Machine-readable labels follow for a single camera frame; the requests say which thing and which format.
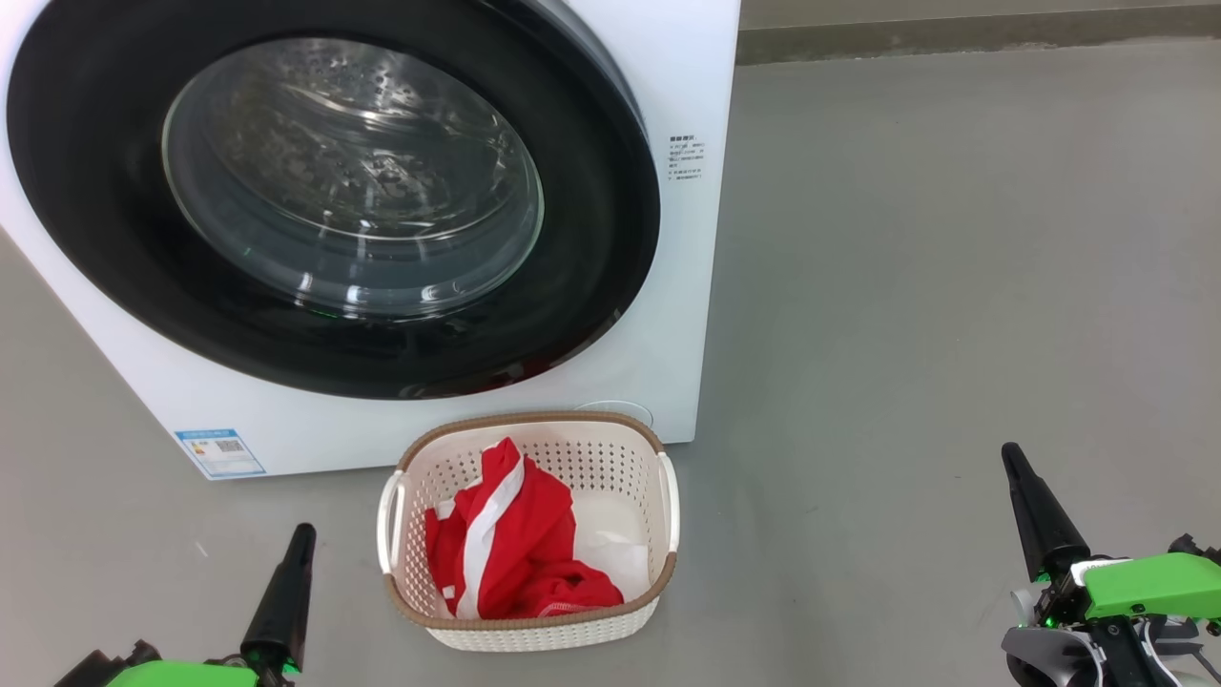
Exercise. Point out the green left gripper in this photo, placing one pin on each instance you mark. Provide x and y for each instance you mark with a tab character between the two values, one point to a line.
181	676

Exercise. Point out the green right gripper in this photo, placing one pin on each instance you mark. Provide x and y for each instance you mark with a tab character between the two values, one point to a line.
1154	587

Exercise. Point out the black round glass washer door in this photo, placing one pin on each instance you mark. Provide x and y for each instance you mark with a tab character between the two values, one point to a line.
95	219

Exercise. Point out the cream perforated laundry basket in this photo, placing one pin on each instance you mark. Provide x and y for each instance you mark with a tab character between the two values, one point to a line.
534	634

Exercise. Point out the white front-load washing machine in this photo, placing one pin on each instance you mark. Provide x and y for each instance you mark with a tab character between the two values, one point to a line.
687	315

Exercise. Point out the blue energy label sticker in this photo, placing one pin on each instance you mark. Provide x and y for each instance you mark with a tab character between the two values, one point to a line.
219	454

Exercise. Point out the round white filter cover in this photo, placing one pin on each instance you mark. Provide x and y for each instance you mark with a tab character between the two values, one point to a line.
630	412

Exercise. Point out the printed warning text label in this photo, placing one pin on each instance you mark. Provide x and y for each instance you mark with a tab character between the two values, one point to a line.
687	157

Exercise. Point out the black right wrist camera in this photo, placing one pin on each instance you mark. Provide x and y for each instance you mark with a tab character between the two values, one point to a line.
1197	549

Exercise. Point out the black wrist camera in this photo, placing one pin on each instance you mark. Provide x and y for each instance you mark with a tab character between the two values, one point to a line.
95	673
1197	549

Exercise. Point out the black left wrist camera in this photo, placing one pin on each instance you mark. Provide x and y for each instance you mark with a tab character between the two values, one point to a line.
95	673

